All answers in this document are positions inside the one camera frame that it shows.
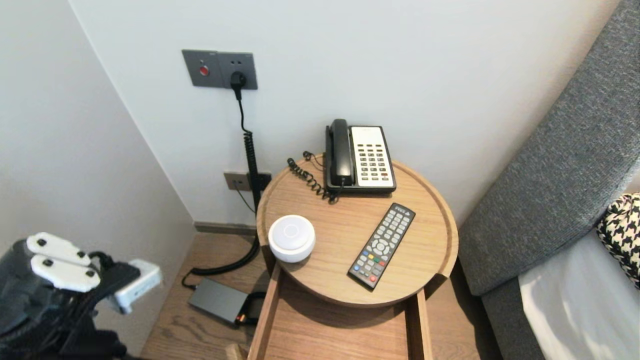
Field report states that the round wooden side table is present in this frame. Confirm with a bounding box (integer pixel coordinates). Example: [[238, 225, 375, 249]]
[[256, 153, 459, 308], [226, 262, 435, 360]]

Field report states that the black white houndstooth pillow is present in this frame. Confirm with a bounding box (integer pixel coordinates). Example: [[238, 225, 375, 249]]
[[595, 192, 640, 290]]

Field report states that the black coiled phone cord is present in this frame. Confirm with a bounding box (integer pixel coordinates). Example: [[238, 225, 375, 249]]
[[286, 151, 346, 204]]

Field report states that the grey upholstered headboard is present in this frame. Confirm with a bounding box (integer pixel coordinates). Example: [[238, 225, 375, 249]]
[[456, 0, 640, 360]]

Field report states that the white round puck speaker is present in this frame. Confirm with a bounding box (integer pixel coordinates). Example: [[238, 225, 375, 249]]
[[268, 215, 317, 264]]

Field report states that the black coiled adapter output cable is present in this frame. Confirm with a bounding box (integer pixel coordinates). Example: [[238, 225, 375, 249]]
[[239, 291, 267, 328]]

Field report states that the dark wall outlet plate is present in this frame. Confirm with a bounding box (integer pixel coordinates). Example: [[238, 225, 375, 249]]
[[249, 172, 273, 192]]

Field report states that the beige wall data outlet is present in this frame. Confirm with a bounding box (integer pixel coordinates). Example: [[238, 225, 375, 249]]
[[223, 171, 251, 193]]

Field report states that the grey power adapter brick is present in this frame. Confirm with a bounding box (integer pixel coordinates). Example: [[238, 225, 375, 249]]
[[188, 278, 250, 327]]

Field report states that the black and white desk telephone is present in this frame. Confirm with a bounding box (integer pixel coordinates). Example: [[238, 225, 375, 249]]
[[325, 125, 397, 195]]

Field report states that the thin black phone wire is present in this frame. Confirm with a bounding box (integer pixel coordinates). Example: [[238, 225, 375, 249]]
[[234, 186, 257, 215]]

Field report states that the grey wall socket panel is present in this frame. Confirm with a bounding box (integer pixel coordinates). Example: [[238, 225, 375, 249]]
[[181, 49, 259, 91]]

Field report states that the black coiled power cable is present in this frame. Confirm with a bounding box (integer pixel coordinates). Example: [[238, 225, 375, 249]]
[[181, 98, 262, 291]]

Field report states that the grey baseboard strip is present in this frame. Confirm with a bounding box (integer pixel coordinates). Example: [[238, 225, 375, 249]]
[[194, 221, 258, 237]]

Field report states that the white bed sheet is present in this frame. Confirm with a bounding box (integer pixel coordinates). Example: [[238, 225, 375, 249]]
[[517, 227, 640, 360]]

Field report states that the black braided sleeve cable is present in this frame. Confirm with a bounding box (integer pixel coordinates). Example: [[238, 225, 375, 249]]
[[0, 295, 96, 353]]

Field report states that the black power plug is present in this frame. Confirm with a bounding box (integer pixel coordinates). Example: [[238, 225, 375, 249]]
[[229, 71, 248, 101]]

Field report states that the black TV remote control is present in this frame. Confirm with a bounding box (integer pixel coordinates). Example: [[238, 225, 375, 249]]
[[347, 202, 417, 291]]

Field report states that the black telephone handset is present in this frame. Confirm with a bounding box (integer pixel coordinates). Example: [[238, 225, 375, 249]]
[[328, 118, 356, 187]]

